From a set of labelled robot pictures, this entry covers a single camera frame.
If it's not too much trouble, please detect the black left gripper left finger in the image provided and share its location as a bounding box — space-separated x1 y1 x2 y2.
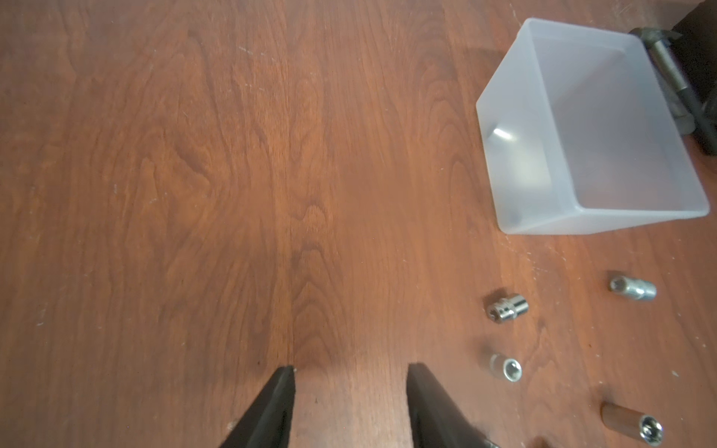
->
220 366 296 448

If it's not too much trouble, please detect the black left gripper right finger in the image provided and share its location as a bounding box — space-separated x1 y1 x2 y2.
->
406 363 498 448

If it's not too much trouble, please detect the silver socket centre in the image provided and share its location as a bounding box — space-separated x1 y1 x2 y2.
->
489 353 523 383

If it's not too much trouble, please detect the silver socket near box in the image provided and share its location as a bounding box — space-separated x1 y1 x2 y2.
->
487 295 530 324

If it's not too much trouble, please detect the long silver socket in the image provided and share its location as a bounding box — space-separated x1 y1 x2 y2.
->
600 402 664 447

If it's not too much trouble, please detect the silver socket right of box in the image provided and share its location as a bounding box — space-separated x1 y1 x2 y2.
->
609 276 657 301

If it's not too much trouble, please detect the translucent plastic storage box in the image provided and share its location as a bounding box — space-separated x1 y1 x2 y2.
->
476 18 710 235

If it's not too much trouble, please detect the black plastic tool case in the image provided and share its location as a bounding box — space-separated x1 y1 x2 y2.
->
672 0 716 123

